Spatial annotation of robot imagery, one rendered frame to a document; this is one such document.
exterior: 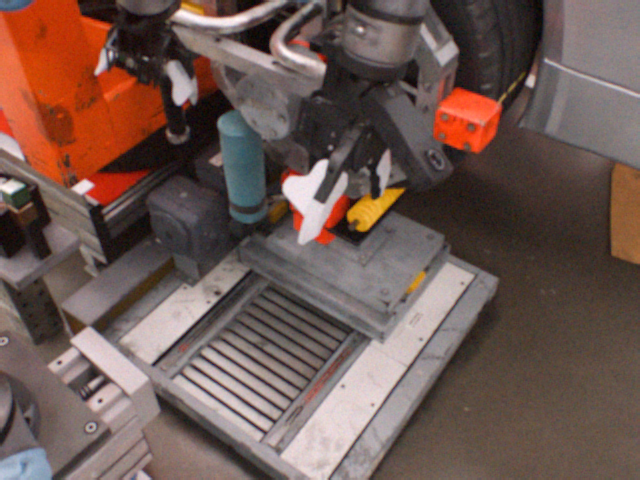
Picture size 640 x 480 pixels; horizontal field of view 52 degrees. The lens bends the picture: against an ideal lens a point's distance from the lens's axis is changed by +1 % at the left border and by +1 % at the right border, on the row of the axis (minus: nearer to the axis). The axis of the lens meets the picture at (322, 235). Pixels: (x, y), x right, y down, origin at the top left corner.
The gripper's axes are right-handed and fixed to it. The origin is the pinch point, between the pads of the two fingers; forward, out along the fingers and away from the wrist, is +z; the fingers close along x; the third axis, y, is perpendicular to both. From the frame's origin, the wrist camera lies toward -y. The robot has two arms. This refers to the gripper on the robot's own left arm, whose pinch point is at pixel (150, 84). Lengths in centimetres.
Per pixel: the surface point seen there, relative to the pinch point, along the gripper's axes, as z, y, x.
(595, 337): 71, -23, 122
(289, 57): -10.1, -6.1, 19.7
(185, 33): 0.1, -12.8, 1.2
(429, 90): -4.5, -15.4, 43.3
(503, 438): 70, 14, 98
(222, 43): -2.3, -11.3, 8.0
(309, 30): 1.9, -25.5, 20.4
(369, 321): 69, -4, 58
